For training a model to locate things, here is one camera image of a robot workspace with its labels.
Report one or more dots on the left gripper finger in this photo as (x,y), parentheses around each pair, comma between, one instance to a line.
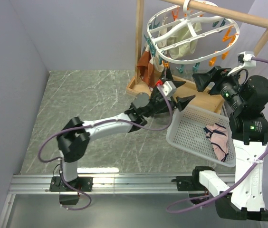
(182,102)
(177,84)

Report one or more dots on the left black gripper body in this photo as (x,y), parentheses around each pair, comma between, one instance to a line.
(158,105)

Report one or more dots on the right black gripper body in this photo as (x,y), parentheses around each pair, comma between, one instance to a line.
(225,85)

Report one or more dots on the orange clothes peg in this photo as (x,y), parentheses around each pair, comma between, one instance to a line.
(165,64)

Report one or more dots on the white clip hanger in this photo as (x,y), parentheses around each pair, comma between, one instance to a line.
(180,27)

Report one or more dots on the black striped underwear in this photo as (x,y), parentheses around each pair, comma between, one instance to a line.
(165,76)

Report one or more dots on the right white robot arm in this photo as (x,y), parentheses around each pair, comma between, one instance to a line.
(249,133)

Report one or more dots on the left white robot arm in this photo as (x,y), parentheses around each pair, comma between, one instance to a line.
(77,134)

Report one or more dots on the rust brown underwear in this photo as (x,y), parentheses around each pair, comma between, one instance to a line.
(146,69)

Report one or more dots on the beige underwear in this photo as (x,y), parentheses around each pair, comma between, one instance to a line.
(155,57)

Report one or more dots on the pink navy underwear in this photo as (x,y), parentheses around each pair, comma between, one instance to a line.
(218,137)

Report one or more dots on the teal clothes peg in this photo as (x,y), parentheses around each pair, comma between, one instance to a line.
(180,69)

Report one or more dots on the white plastic basket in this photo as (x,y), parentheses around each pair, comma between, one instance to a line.
(187,133)

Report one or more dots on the wooden drying rack frame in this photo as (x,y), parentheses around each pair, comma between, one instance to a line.
(203,100)

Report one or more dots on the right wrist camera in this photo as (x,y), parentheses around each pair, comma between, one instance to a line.
(245,61)

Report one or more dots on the aluminium mounting rail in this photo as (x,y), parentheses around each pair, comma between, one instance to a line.
(122,183)

